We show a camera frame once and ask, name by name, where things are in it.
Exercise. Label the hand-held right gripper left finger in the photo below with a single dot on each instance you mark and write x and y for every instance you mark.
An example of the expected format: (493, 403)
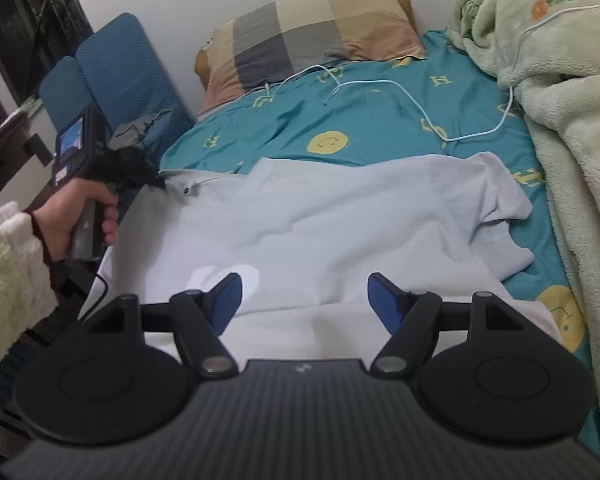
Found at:
(230, 300)

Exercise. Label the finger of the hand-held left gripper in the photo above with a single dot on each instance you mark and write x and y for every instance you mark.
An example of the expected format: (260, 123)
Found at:
(135, 170)

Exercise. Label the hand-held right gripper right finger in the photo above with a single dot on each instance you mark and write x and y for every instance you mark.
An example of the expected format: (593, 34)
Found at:
(380, 300)

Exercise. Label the white t-shirt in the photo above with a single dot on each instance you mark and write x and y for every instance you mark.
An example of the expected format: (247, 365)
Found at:
(305, 220)

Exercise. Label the person's left forearm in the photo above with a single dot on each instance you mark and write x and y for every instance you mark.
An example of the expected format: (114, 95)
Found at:
(5, 285)

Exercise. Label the person's left hand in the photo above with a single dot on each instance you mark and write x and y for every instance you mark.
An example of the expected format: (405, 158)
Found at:
(55, 230)

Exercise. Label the grey clothing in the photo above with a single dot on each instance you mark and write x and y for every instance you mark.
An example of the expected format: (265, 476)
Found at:
(135, 132)

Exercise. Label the blue covered chair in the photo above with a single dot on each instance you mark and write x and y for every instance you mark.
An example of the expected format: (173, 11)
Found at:
(65, 90)
(125, 70)

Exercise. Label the dark barred window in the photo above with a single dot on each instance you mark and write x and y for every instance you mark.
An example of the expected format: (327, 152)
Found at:
(30, 10)

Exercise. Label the teal printed bed sheet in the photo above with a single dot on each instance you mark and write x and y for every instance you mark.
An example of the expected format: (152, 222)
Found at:
(370, 120)

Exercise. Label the plaid pillow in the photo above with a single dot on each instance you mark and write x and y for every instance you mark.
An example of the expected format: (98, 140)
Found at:
(305, 30)

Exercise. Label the green fleece blanket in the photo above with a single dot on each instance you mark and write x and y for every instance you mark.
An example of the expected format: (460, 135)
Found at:
(570, 135)

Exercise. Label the yellow pillow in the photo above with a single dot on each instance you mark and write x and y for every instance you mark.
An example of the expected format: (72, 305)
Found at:
(404, 2)

